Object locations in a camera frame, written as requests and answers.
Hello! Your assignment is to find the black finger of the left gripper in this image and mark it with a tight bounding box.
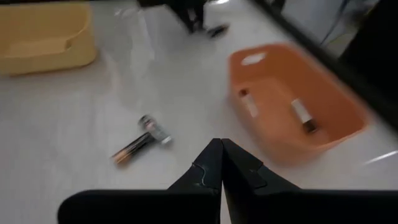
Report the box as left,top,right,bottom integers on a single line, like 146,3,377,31
195,4,206,30
178,8,197,34

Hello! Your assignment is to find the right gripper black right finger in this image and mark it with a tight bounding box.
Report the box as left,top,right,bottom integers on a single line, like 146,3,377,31
221,138,302,192

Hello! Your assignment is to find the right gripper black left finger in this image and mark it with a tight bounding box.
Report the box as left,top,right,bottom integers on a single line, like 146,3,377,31
167,138,224,191

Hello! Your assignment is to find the silver AA battery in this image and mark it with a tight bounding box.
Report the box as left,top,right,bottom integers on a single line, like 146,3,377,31
138,114,173,146
238,88,259,118
290,98,318,134

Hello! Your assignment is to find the small dark battery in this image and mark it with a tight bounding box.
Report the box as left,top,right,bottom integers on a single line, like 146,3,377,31
207,24,230,38

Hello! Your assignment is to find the orange plastic bin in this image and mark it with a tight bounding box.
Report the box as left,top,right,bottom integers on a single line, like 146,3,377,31
228,42,371,166

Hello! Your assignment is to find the black copper battery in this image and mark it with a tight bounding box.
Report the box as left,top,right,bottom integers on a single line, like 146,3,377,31
111,132,156,167

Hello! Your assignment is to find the yellow plastic bin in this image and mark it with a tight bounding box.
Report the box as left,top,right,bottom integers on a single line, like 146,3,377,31
0,1,98,77

